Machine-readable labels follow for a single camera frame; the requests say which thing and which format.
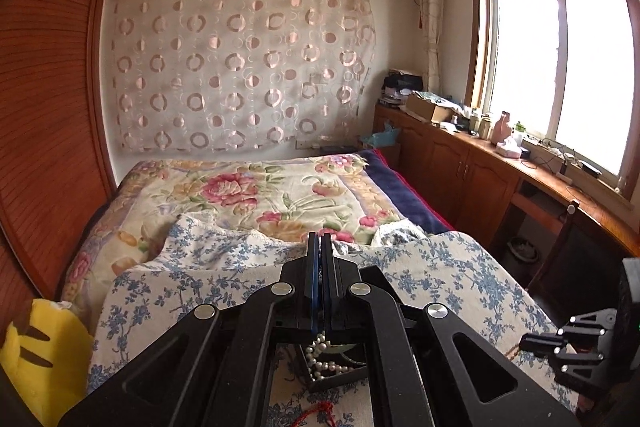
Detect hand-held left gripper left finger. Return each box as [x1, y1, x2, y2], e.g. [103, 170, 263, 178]
[57, 232, 321, 427]

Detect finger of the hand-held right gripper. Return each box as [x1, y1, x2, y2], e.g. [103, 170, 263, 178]
[547, 338, 610, 389]
[519, 309, 617, 354]

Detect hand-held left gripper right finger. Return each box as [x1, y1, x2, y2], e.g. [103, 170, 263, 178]
[320, 232, 583, 427]

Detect white pearl necklace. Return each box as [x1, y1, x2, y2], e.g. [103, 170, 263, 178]
[303, 328, 355, 381]

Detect black cardboard box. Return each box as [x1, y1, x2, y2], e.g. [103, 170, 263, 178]
[272, 338, 375, 394]

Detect dark wooden chair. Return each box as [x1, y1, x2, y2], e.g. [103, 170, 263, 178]
[529, 201, 632, 310]

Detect navy blue blanket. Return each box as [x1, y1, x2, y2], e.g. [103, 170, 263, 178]
[359, 148, 457, 236]

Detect blue floral bedspread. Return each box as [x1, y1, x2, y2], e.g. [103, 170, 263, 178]
[87, 212, 587, 427]

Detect pink floral blanket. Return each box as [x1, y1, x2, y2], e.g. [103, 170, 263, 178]
[60, 154, 403, 324]

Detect teal plastic bag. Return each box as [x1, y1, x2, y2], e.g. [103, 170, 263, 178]
[359, 121, 402, 148]

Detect wooden cabinet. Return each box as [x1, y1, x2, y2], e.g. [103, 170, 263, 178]
[372, 101, 640, 270]

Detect white power strip box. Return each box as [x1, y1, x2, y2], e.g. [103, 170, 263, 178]
[521, 141, 568, 174]

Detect open cardboard box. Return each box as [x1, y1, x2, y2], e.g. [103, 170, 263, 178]
[404, 91, 460, 124]

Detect pile of books and clutter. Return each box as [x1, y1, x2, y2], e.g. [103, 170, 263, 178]
[381, 68, 427, 106]

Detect group of small bottles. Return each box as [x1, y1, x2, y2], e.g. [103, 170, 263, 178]
[469, 108, 494, 138]

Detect pink figurine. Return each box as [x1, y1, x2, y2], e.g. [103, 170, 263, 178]
[491, 110, 514, 144]

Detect window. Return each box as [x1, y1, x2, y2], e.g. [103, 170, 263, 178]
[465, 0, 636, 195]

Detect beige window curtain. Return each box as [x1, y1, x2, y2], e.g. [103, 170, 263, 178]
[416, 0, 446, 96]

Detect yellow plush toy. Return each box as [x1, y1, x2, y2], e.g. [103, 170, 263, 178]
[0, 298, 96, 427]

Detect red cord bracelet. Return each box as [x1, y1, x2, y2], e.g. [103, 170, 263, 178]
[294, 399, 342, 427]

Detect circle-patterned wall cloth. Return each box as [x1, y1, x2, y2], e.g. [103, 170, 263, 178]
[106, 0, 378, 154]

